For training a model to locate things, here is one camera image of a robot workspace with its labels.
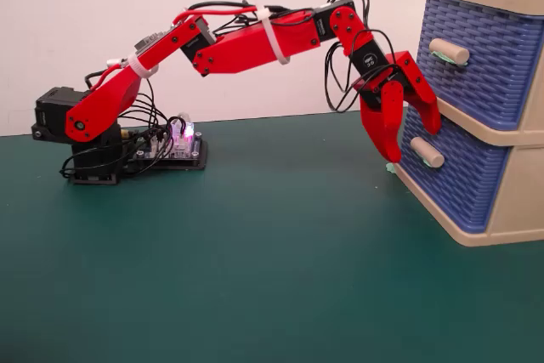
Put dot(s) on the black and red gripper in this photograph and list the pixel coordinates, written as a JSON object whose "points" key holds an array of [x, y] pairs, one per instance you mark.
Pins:
{"points": [[370, 61]]}

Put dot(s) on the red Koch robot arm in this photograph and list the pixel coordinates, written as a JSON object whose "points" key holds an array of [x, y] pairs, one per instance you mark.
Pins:
{"points": [[238, 48]]}

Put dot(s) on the beige plastic drawer cabinet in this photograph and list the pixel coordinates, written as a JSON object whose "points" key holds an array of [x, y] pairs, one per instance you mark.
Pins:
{"points": [[527, 193]]}

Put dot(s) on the green tape piece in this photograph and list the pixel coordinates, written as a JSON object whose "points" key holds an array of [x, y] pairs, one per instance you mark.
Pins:
{"points": [[442, 58], [391, 167]]}

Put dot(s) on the long white zip tie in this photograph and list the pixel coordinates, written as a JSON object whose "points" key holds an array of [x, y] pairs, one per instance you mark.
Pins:
{"points": [[272, 40]]}

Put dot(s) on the dark green table mat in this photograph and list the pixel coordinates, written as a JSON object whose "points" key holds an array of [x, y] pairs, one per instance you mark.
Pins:
{"points": [[238, 261]]}

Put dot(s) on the black electronics control board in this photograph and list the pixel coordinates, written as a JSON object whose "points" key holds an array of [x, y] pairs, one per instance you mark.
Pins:
{"points": [[170, 154]]}

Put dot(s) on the short white zip tie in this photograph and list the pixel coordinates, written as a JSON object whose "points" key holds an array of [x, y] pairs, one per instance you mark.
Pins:
{"points": [[142, 66]]}

